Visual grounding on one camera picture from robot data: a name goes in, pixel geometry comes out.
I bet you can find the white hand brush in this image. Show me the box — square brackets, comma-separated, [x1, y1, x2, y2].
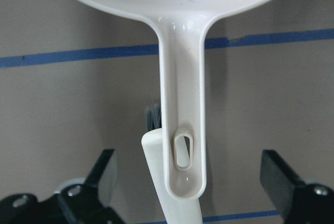
[141, 103, 202, 223]

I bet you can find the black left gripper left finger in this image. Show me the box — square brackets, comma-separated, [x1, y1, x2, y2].
[1, 149, 124, 223]

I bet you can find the beige plastic dustpan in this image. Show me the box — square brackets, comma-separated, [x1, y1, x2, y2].
[78, 0, 270, 199]

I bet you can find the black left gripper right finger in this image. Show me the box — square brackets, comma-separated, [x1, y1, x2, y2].
[260, 150, 333, 223]

